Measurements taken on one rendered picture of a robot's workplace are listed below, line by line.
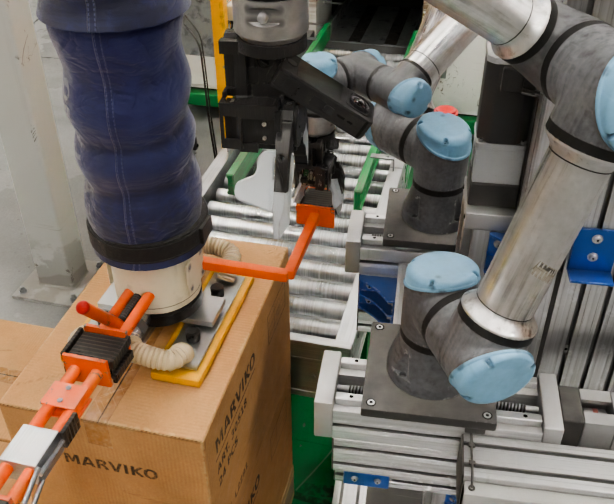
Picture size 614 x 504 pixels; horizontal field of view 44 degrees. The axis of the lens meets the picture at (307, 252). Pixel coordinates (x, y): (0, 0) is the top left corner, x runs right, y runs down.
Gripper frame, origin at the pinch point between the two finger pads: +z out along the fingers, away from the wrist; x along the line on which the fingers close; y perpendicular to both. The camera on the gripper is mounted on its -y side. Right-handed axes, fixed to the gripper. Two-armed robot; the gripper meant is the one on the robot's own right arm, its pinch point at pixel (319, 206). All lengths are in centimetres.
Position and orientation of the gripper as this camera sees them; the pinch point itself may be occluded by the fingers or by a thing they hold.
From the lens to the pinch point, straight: 169.0
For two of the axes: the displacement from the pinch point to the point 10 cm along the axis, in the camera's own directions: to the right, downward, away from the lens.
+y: -2.4, 5.7, -7.8
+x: 9.7, 1.4, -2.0
